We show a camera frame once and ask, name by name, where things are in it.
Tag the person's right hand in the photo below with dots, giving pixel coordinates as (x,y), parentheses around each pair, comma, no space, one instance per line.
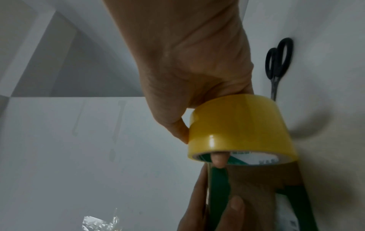
(188,51)

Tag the person's left hand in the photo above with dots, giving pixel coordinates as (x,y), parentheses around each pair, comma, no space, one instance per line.
(196,209)

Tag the green and white box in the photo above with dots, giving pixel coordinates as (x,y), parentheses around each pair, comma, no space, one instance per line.
(221,187)

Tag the yellow packing tape roll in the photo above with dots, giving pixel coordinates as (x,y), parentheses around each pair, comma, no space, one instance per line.
(242,126)

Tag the black scissors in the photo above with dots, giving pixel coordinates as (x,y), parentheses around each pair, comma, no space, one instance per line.
(275,67)

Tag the crumpled clear plastic wrap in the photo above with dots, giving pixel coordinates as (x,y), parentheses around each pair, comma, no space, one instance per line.
(99,222)

